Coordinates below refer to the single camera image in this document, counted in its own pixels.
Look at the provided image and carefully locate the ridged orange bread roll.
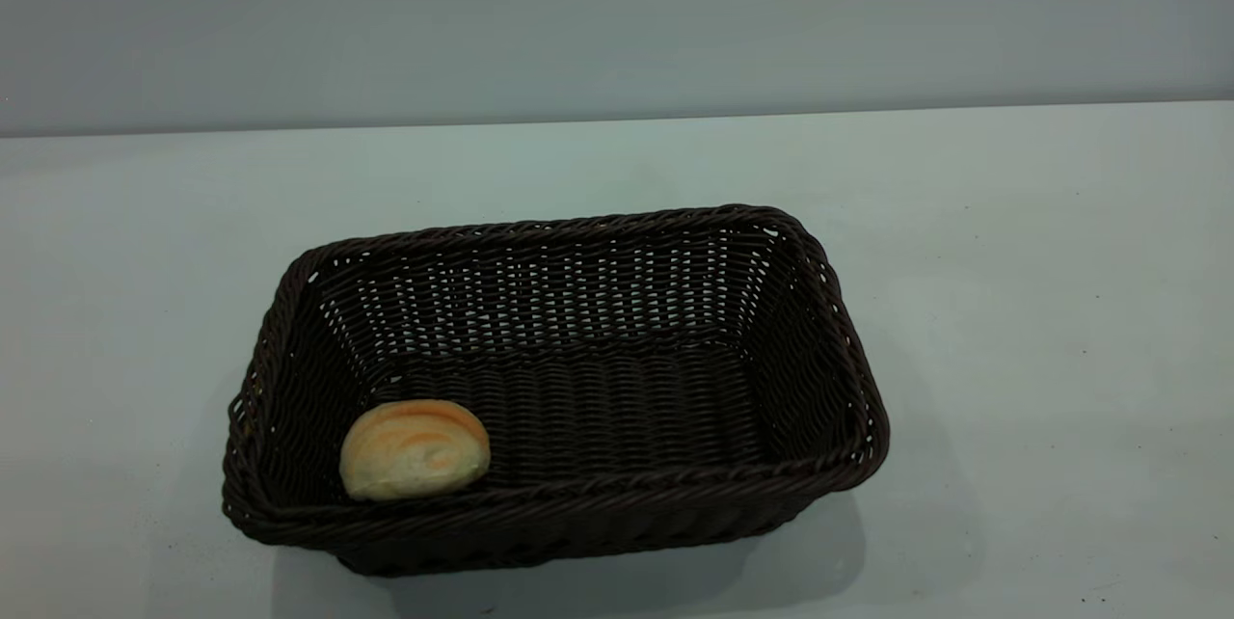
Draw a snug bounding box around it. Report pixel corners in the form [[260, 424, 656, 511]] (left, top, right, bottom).
[[339, 398, 491, 502]]

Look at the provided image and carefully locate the black woven wicker basket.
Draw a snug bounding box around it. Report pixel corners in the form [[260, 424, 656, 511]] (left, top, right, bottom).
[[222, 203, 890, 579]]

